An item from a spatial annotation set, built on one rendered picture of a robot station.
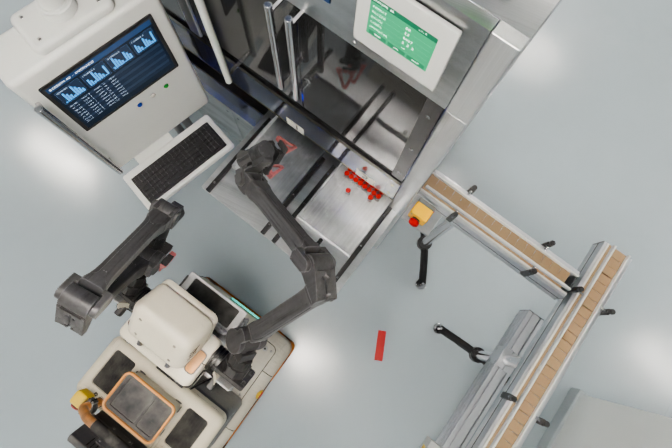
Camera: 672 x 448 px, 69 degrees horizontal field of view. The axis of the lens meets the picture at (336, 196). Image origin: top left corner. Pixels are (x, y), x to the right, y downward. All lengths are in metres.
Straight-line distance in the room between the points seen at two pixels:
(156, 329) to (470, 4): 1.13
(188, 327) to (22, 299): 1.88
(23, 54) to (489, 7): 1.26
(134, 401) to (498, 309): 1.93
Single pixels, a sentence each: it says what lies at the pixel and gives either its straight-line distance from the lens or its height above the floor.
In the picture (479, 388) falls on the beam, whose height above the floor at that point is 0.55.
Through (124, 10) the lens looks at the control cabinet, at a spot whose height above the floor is 1.54.
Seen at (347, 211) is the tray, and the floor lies 0.88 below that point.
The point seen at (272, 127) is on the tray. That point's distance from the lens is 2.08.
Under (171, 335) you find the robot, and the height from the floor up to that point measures 1.39.
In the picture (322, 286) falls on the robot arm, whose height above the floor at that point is 1.52.
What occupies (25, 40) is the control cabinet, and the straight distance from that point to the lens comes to 1.65.
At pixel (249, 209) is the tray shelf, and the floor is 0.88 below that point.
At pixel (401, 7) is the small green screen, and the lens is 0.94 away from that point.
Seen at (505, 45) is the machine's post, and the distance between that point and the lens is 0.88.
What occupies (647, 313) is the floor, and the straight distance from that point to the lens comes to 3.36.
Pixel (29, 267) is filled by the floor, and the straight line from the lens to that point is 3.25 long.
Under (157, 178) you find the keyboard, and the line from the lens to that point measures 2.16.
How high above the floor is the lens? 2.79
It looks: 75 degrees down
